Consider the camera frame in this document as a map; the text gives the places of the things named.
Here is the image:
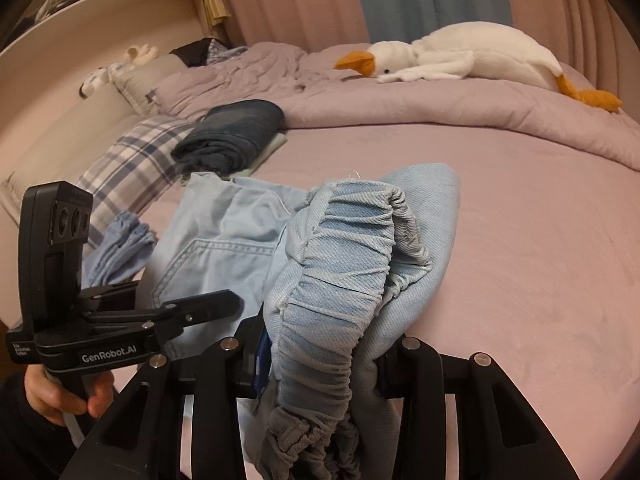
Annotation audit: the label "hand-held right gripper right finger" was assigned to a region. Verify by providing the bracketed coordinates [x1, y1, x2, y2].
[372, 337, 581, 480]

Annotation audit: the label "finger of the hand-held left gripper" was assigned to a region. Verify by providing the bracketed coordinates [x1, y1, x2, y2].
[79, 282, 145, 311]
[145, 290, 246, 346]

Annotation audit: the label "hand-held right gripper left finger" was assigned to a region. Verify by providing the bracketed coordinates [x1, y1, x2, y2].
[60, 310, 273, 480]

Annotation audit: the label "light blue denim pants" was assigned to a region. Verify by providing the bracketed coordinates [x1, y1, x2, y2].
[82, 162, 463, 480]

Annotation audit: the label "person's left hand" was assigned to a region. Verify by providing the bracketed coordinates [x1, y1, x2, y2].
[25, 364, 116, 427]

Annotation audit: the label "plaid pillow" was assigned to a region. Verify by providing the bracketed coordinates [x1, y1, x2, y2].
[75, 115, 206, 256]

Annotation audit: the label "pink bed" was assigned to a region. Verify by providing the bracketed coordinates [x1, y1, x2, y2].
[0, 80, 640, 480]

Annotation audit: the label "folded dark blue jeans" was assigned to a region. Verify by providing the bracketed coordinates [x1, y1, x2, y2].
[171, 99, 286, 178]

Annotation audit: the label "grey pillow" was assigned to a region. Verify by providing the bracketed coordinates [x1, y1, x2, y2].
[111, 55, 188, 117]

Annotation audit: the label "beige curved headboard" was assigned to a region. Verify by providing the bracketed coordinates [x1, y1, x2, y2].
[0, 0, 236, 201]

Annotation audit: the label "small white plush toy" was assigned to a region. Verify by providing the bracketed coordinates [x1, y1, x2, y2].
[78, 45, 160, 99]

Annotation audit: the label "dark crumpled garment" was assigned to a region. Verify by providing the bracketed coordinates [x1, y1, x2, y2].
[169, 38, 221, 68]

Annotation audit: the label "blue checked shirt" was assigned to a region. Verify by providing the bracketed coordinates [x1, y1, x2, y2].
[205, 40, 249, 67]

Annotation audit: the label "pink quilt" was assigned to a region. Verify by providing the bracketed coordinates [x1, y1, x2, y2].
[147, 42, 640, 173]

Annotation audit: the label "hanging yellowish cloth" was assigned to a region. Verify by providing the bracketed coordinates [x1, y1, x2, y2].
[200, 0, 228, 28]

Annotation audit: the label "white goose plush toy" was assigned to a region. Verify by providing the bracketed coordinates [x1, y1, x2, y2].
[334, 21, 623, 112]

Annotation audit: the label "pink curtain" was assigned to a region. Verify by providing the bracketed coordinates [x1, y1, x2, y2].
[200, 0, 640, 126]

